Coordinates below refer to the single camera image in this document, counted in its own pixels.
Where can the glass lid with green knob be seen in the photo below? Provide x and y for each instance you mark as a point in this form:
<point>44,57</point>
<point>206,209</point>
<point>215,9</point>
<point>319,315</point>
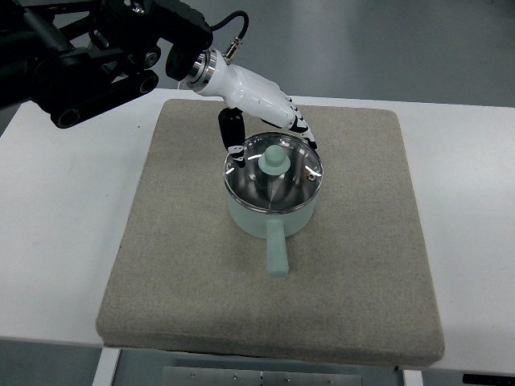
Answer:
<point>281,173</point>

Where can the grey felt mat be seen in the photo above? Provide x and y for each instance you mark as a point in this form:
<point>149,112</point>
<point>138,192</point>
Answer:
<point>353,286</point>

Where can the mint green saucepan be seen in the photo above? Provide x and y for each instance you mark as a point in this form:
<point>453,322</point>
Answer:
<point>269,225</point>

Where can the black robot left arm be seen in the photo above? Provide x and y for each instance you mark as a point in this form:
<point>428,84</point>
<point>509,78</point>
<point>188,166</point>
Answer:
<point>79,59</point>

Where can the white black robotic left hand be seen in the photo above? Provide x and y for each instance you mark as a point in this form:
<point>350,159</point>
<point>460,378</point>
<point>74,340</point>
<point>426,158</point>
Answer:
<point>244,91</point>

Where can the white table leg frame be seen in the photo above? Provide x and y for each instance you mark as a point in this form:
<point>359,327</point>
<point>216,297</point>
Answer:
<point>106,367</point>

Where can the grey metal plate under table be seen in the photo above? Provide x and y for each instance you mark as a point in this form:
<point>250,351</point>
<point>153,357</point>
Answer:
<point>218,376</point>

